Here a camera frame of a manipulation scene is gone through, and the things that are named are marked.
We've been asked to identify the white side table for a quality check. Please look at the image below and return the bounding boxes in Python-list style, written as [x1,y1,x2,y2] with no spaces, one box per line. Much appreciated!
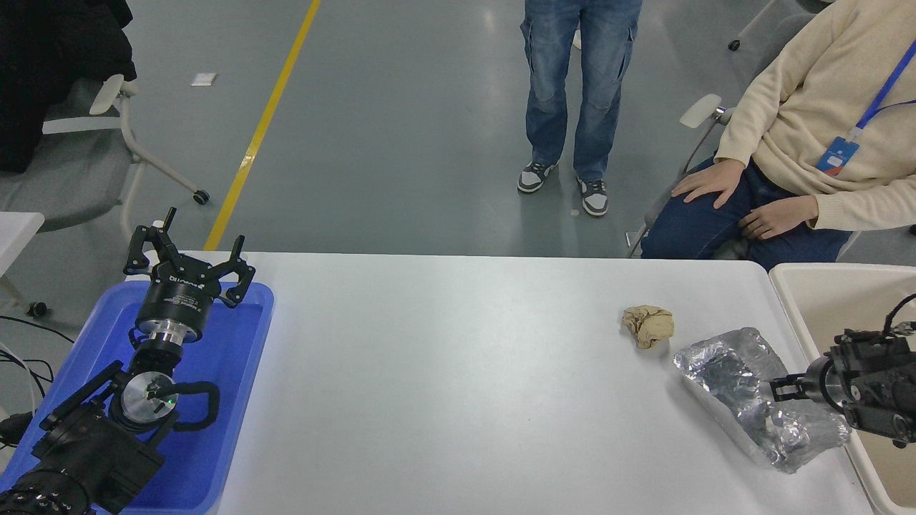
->
[0,212,45,308]

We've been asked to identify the seated person's right hand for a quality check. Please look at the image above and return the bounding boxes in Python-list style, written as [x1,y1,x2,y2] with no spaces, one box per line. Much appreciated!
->
[671,159,747,210]

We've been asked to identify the blue lanyard with badge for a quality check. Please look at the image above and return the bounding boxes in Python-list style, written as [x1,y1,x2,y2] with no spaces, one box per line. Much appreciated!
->
[816,39,916,176]

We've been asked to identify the large pale bin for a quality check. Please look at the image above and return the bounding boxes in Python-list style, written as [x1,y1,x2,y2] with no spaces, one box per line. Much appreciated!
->
[769,263,916,515]

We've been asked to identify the grey office chair white frame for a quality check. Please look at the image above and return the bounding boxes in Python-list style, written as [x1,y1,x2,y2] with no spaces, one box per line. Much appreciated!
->
[0,74,210,319]

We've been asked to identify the blue plastic tray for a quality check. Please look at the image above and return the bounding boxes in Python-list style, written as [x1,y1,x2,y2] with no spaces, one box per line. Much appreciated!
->
[0,281,275,515]

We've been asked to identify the standing person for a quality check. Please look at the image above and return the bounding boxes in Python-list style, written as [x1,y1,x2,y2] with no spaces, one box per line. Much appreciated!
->
[517,0,643,217]

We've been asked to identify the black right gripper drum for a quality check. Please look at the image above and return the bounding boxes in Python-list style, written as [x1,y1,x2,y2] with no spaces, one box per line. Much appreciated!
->
[801,357,832,411]

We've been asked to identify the white chair leg with caster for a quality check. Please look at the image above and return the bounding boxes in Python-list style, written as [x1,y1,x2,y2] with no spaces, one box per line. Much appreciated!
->
[728,0,781,52]

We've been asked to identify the crumpled tan paper ball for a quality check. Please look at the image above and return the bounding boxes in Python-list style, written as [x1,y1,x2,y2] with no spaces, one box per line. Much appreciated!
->
[620,305,675,350]

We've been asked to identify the black floor cables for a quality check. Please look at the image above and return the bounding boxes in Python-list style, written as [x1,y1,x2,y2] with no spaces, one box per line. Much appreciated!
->
[0,315,76,401]

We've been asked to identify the seated person's left hand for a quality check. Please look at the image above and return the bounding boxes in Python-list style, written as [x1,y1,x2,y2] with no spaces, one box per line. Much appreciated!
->
[739,195,819,241]

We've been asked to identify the seated person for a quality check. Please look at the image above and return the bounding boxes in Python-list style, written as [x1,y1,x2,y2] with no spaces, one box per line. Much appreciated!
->
[640,0,916,271]

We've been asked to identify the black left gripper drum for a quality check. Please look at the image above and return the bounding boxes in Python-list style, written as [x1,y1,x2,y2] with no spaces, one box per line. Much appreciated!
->
[135,263,218,337]

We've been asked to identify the black jacket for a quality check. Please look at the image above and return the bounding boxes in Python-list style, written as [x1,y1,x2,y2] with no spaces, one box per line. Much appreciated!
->
[0,0,137,174]

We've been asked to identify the small black object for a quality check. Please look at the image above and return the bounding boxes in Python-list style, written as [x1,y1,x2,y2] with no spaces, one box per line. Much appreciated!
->
[0,411,34,448]

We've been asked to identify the grey chair with white armrest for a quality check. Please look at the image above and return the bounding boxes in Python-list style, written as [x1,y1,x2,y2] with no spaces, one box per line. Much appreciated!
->
[624,11,817,260]

